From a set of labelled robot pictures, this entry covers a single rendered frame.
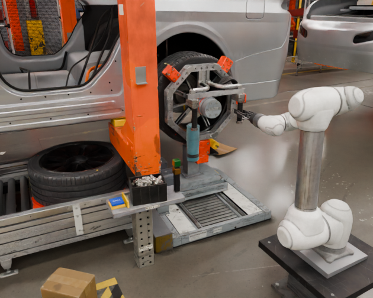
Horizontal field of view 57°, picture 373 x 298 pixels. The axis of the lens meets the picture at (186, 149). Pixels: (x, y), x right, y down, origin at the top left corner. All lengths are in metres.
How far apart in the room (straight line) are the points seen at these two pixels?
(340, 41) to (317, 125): 3.11
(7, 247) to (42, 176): 0.45
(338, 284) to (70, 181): 1.58
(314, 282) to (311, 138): 0.69
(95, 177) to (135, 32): 0.93
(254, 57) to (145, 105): 1.22
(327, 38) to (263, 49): 1.88
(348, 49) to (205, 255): 3.07
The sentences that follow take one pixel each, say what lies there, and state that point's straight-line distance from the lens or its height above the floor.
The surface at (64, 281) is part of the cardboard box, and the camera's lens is 2.00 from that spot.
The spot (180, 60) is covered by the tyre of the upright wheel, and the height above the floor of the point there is 1.15.
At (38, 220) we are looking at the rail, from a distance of 2.23.
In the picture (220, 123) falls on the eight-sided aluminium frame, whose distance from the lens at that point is 2.58.
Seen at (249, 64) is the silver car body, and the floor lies 1.05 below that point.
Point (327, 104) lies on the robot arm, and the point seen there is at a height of 1.12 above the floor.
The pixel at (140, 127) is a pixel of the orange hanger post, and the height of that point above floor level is 0.84.
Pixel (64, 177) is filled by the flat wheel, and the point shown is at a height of 0.50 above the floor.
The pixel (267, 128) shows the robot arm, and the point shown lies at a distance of 2.06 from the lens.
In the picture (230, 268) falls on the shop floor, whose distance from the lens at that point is 2.25.
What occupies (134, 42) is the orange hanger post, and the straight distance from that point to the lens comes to 1.91.
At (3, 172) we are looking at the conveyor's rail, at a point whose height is 0.32.
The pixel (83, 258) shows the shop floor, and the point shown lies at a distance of 2.40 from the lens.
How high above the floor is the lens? 1.49
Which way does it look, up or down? 23 degrees down
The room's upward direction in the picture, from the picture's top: straight up
